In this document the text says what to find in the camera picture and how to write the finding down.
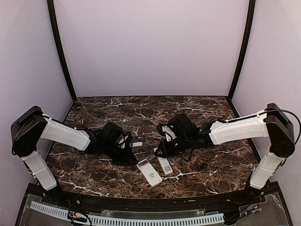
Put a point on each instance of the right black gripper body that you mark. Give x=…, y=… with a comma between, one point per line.
x=176, y=149

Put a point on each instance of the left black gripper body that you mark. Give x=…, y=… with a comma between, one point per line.
x=116, y=153

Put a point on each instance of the long white remote control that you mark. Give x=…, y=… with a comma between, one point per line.
x=165, y=165

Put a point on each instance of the white battery cover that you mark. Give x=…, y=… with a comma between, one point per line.
x=137, y=144

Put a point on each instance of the small white remote control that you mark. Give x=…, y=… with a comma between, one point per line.
x=150, y=174

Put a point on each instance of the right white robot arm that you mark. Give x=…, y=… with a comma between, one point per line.
x=182, y=134

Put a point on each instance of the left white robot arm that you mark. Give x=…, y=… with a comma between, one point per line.
x=34, y=125

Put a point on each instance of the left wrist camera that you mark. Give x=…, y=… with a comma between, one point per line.
x=126, y=140

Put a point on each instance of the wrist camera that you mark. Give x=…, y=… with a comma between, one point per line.
x=166, y=131
x=126, y=140

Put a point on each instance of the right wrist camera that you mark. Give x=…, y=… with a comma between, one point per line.
x=166, y=131

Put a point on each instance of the white slotted cable duct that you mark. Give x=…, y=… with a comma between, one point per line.
x=127, y=218

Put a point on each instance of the black front table rail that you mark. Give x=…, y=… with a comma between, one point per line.
x=219, y=202

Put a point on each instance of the right black frame post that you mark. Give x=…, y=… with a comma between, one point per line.
x=243, y=49

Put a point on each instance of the black frame post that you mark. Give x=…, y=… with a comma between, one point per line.
x=59, y=49
x=243, y=49

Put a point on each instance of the left black frame post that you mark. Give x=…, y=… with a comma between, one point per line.
x=59, y=49

